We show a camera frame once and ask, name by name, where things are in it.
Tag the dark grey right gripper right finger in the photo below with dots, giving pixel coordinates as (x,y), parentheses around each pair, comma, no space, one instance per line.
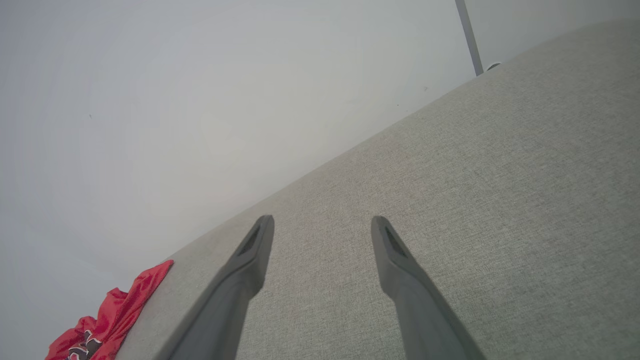
(415,300)

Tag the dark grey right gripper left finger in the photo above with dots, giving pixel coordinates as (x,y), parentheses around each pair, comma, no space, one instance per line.
(235,290)

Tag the red white jersey shirt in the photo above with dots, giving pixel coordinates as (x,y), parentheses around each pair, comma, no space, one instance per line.
(120,305)

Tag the grey metal pole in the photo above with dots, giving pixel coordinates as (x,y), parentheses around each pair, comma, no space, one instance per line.
(470,40)

